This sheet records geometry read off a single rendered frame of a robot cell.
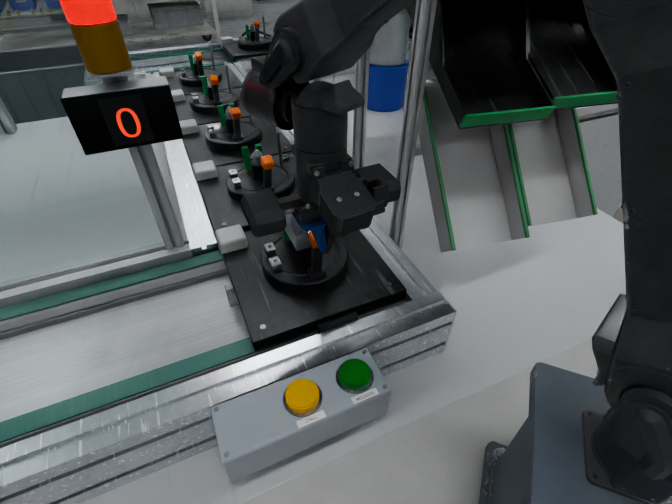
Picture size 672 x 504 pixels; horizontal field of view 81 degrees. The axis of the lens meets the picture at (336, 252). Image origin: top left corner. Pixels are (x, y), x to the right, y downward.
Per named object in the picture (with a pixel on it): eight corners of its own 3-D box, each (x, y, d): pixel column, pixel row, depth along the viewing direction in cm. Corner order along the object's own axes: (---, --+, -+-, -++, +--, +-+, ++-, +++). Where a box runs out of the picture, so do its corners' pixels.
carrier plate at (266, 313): (405, 298, 61) (407, 288, 59) (254, 351, 53) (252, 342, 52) (341, 214, 77) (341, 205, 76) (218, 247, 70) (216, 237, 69)
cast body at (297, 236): (324, 243, 59) (323, 205, 54) (296, 251, 58) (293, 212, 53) (304, 214, 65) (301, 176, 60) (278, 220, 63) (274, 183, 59)
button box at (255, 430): (388, 413, 52) (392, 388, 48) (231, 484, 46) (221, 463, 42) (364, 370, 57) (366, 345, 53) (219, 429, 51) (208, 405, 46)
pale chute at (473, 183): (512, 240, 66) (530, 237, 61) (440, 253, 63) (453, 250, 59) (480, 78, 67) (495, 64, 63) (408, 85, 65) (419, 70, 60)
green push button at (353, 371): (375, 387, 49) (376, 378, 48) (347, 399, 48) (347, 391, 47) (361, 362, 52) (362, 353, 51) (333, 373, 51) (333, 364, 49)
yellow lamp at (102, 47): (133, 70, 46) (118, 23, 43) (86, 76, 45) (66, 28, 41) (131, 59, 50) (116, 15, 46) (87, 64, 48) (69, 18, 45)
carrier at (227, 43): (291, 55, 161) (289, 20, 153) (233, 62, 154) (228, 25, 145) (274, 41, 178) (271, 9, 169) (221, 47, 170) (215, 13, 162)
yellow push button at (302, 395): (324, 409, 47) (324, 400, 46) (292, 422, 46) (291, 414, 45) (312, 381, 50) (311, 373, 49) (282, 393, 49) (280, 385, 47)
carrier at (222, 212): (338, 210, 78) (338, 153, 70) (217, 242, 71) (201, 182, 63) (297, 158, 95) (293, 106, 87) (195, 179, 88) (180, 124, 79)
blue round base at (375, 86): (411, 108, 142) (417, 64, 132) (373, 115, 137) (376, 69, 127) (390, 94, 152) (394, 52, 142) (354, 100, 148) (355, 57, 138)
